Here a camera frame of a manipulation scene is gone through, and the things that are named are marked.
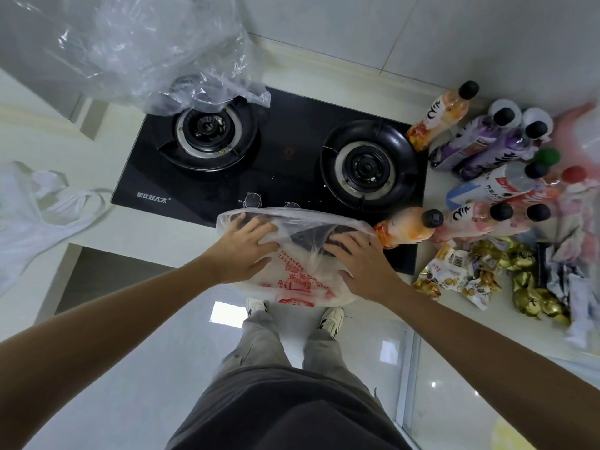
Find white nut snack packet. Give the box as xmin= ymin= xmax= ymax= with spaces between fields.
xmin=462 ymin=269 xmax=502 ymax=311
xmin=412 ymin=243 xmax=474 ymax=301

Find person's grey trousers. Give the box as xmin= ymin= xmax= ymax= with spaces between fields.
xmin=213 ymin=308 xmax=376 ymax=394

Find person's left hand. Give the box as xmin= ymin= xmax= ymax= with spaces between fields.
xmin=206 ymin=212 xmax=281 ymax=286

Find clear water bottle black cap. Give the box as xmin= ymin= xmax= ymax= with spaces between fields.
xmin=445 ymin=161 xmax=550 ymax=212

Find person's left forearm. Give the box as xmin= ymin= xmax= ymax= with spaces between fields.
xmin=0 ymin=256 xmax=223 ymax=450

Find crumpled white pink plastic bag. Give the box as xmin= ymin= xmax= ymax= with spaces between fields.
xmin=539 ymin=102 xmax=600 ymax=353

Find pile of gold snack packets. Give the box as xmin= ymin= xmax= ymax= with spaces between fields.
xmin=470 ymin=236 xmax=573 ymax=327

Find pink drink bottle black cap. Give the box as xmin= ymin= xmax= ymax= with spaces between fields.
xmin=430 ymin=202 xmax=515 ymax=244
xmin=487 ymin=203 xmax=552 ymax=238

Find red-capped drink bottle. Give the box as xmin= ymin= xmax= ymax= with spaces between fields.
xmin=505 ymin=166 xmax=589 ymax=208

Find white plastic carrier bag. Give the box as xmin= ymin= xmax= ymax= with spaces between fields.
xmin=0 ymin=161 xmax=114 ymax=297

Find person's right white shoe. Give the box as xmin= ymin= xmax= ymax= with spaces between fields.
xmin=318 ymin=306 xmax=346 ymax=339

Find large clear plastic bag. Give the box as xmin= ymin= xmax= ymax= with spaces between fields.
xmin=0 ymin=0 xmax=273 ymax=116

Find orange drink bottle black cap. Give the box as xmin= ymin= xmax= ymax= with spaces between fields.
xmin=373 ymin=207 xmax=444 ymax=251
xmin=406 ymin=80 xmax=480 ymax=152

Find person's right forearm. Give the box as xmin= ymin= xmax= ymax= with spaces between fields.
xmin=383 ymin=282 xmax=600 ymax=450

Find red-printed translucent plastic bag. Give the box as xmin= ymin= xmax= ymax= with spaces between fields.
xmin=216 ymin=207 xmax=377 ymax=308

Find person's dark shirt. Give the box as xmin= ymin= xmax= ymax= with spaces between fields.
xmin=165 ymin=364 xmax=414 ymax=450

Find black glass gas stove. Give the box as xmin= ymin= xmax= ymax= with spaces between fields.
xmin=111 ymin=85 xmax=430 ymax=276

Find purple drink bottle black cap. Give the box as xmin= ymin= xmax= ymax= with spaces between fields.
xmin=457 ymin=121 xmax=550 ymax=182
xmin=428 ymin=107 xmax=516 ymax=172

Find person's right hand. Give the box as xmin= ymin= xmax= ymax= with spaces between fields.
xmin=323 ymin=231 xmax=405 ymax=305

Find round black stove burner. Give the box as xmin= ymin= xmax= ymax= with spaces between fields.
xmin=320 ymin=119 xmax=419 ymax=213
xmin=157 ymin=96 xmax=259 ymax=172

